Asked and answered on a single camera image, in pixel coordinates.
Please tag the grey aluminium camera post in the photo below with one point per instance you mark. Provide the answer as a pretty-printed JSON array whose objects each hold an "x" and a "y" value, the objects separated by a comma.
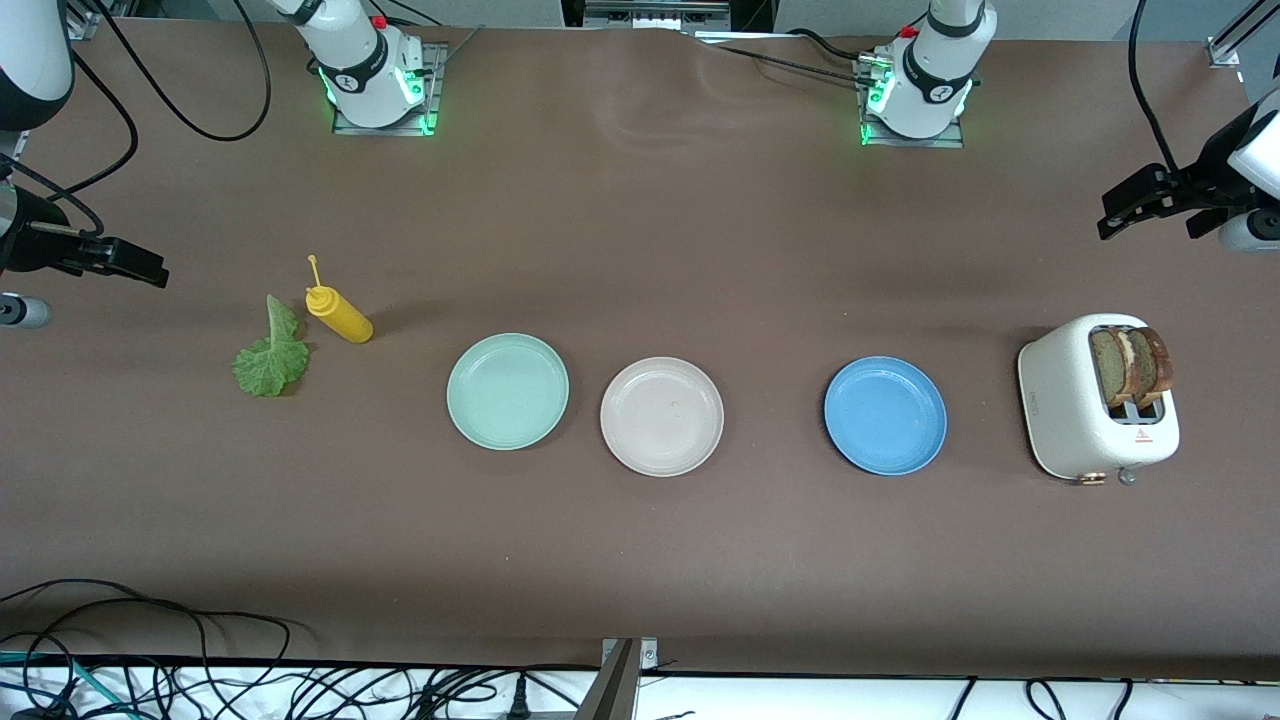
[{"x": 612, "y": 690}]

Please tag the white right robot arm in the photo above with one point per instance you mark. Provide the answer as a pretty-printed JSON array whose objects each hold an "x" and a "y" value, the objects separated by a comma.
[{"x": 375, "y": 100}]

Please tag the silver post foot bracket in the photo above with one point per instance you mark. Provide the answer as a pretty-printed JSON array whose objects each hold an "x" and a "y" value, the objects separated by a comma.
[{"x": 648, "y": 655}]

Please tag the beige plate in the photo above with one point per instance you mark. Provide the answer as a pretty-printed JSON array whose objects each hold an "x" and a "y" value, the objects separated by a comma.
[{"x": 662, "y": 416}]

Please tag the silver aluminium frame strut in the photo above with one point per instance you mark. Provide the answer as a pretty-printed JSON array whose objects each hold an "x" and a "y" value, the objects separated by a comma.
[
  {"x": 1235, "y": 45},
  {"x": 95, "y": 18}
]

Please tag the grey metal frame piece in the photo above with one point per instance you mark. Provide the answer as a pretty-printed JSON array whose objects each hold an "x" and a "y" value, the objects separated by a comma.
[{"x": 655, "y": 15}]

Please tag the blue plate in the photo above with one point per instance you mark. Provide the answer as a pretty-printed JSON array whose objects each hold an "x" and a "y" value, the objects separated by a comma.
[{"x": 885, "y": 415}]

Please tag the mint green plate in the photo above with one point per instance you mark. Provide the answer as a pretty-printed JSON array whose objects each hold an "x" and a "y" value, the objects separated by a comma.
[{"x": 508, "y": 392}]

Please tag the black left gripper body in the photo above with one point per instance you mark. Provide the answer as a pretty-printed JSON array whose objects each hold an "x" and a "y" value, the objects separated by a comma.
[{"x": 1206, "y": 178}]

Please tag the light wheat bread slice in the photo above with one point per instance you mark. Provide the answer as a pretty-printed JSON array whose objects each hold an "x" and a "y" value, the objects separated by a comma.
[{"x": 1108, "y": 365}]

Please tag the green lettuce leaf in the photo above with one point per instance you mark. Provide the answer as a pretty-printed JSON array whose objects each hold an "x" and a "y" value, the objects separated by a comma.
[{"x": 270, "y": 365}]

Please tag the black power plug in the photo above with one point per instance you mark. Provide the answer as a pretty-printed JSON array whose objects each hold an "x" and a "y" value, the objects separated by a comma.
[{"x": 519, "y": 698}]

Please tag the brown table cover sheet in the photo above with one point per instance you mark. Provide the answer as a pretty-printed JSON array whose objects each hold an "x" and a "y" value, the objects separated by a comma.
[{"x": 640, "y": 250}]

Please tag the cream white toaster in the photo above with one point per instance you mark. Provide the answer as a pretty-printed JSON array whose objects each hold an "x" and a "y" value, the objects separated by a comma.
[{"x": 1060, "y": 400}]

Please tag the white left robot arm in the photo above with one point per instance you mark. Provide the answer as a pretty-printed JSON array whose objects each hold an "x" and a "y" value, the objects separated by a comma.
[{"x": 930, "y": 110}]

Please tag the yellow squeeze bottle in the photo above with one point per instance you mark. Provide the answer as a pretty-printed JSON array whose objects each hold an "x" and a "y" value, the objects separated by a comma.
[{"x": 345, "y": 320}]

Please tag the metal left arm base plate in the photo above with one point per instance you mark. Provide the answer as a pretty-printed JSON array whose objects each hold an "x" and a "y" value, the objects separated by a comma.
[{"x": 950, "y": 142}]

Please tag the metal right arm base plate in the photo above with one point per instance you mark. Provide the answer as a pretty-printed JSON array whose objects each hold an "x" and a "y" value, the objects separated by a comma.
[{"x": 433, "y": 95}]

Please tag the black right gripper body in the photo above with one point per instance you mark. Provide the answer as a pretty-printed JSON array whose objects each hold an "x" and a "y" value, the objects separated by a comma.
[{"x": 38, "y": 247}]

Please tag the dark crust bread slice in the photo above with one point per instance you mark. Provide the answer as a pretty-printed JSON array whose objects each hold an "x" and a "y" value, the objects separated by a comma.
[{"x": 1155, "y": 365}]

